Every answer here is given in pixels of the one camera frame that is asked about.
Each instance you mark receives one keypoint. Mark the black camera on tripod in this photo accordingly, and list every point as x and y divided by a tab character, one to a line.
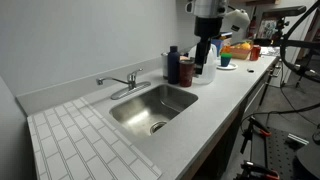
285	11

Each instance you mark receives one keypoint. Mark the framed picture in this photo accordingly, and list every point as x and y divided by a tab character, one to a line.
266	28

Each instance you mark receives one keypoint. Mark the chrome faucet with spout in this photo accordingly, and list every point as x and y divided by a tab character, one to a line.
130	91

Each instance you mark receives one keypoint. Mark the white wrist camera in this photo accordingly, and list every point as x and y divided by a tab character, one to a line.
237	19

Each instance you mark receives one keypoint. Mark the black perforated board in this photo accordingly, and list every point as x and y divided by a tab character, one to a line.
276	153

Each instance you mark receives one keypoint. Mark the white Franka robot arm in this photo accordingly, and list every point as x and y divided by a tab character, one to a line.
206	8

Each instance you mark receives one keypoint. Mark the stainless steel cup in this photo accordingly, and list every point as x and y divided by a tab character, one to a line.
164	66

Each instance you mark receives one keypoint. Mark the white tile pattern mat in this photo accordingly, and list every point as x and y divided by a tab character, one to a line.
83	146

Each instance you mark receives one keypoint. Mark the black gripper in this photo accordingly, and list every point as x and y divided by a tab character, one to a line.
208	26

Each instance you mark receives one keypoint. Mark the blue cup with green rim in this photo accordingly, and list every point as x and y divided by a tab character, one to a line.
226	60

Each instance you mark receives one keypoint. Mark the blue plastic container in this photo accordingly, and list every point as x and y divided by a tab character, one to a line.
218	45

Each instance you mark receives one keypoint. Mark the orange basket with fruit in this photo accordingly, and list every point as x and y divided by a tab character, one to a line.
240	51

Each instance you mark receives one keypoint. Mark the black clamp with orange tips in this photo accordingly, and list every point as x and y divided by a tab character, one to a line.
258	170
258	128

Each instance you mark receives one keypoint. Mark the stainless steel sink basin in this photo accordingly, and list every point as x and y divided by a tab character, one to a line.
150	110

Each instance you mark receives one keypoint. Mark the navy blue bottle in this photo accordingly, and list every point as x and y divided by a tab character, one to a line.
173	66

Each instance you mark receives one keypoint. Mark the dark red tumbler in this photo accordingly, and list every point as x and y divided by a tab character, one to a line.
186	75

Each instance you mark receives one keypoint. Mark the translucent plastic gallon jug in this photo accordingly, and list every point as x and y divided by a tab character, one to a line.
210	71

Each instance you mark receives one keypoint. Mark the white plate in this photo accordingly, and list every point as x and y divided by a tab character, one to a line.
233	66

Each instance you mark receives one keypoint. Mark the red can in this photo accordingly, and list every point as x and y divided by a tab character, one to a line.
255	53

